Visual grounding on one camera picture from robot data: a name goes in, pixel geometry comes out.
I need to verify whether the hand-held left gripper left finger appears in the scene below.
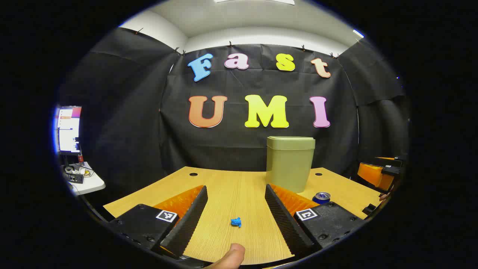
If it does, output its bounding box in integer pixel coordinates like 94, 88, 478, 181
108, 185, 209, 260

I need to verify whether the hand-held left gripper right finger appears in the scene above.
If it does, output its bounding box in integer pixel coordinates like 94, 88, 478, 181
264, 183, 365, 259

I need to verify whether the green desktop garbage bin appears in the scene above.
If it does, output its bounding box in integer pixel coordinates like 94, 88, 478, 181
265, 136, 316, 194

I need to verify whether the wooden desktop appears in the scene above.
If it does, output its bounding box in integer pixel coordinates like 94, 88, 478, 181
103, 166, 382, 266

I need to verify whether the black backdrop cloth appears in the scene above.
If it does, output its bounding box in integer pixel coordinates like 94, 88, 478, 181
60, 27, 411, 195

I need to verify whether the white side table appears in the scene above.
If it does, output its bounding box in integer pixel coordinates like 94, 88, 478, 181
62, 161, 106, 197

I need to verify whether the computer monitor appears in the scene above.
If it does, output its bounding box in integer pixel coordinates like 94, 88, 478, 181
56, 106, 83, 155

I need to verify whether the white ceiling light panel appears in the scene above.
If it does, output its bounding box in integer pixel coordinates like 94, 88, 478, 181
215, 0, 295, 5

